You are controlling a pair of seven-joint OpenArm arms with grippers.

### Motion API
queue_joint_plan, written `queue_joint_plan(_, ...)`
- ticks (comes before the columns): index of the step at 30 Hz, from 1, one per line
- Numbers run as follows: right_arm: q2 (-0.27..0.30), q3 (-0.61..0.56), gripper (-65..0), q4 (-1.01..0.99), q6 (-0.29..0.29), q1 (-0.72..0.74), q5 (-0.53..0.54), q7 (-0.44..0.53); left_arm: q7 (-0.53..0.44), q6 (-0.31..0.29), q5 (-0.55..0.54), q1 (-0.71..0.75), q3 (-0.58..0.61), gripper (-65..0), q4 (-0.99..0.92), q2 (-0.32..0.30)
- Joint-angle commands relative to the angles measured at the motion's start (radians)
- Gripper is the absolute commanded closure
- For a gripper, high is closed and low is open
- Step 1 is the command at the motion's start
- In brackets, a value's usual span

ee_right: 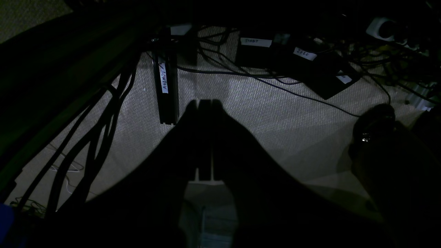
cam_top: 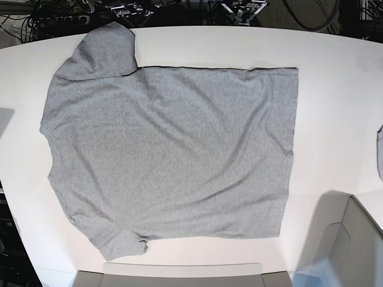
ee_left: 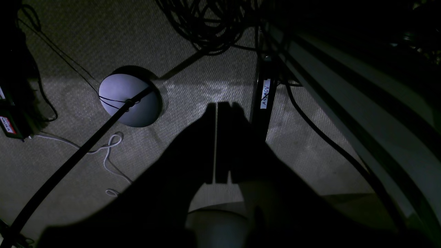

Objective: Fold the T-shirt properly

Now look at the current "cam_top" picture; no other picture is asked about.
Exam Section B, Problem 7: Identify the grey T-shirt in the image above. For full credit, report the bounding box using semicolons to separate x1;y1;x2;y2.
40;23;299;261

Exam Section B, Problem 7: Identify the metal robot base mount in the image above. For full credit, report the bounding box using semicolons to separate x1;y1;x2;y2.
220;0;268;26

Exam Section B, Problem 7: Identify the grey cloth at right edge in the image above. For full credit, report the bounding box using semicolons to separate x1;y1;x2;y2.
376;126;383;181

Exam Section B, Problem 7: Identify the thick black cable loop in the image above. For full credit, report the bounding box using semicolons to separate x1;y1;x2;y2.
282;0;341;31

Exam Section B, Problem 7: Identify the grey bin at right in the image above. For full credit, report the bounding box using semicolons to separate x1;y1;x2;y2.
290;191;382;286

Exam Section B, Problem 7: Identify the black power strip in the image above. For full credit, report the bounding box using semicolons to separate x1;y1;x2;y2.
39;15;91;26

